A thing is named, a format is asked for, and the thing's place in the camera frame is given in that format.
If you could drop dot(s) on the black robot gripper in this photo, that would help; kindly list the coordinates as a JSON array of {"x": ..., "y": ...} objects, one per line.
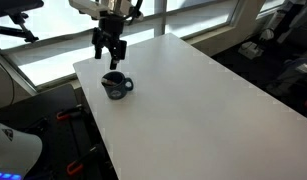
[{"x": 108, "y": 35}]

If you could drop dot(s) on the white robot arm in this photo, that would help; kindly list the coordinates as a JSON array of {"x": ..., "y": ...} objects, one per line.
[{"x": 112, "y": 16}]

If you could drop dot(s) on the dark blue ceramic mug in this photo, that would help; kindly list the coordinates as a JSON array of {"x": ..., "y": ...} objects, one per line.
[{"x": 123, "y": 85}]

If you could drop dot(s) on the white device with blue lights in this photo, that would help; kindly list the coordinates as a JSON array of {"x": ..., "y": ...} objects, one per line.
[{"x": 19, "y": 152}]

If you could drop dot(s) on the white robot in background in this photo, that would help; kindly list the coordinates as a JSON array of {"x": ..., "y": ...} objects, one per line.
[{"x": 290, "y": 16}]

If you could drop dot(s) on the upper orange-handled clamp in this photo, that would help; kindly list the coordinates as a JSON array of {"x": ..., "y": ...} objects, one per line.
[{"x": 70, "y": 113}]

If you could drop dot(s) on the orange-handled clamp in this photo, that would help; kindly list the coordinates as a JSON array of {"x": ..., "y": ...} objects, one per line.
[
  {"x": 70, "y": 113},
  {"x": 79, "y": 164}
]

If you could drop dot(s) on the black camera stand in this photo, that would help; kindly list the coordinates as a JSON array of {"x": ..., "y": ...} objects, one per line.
[{"x": 16, "y": 10}]

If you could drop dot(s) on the black base plate with clamps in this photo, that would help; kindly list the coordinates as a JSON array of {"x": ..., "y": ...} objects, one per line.
[{"x": 63, "y": 141}]

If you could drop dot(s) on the lower orange-handled clamp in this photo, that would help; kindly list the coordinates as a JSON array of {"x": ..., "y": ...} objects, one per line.
[{"x": 79, "y": 164}]

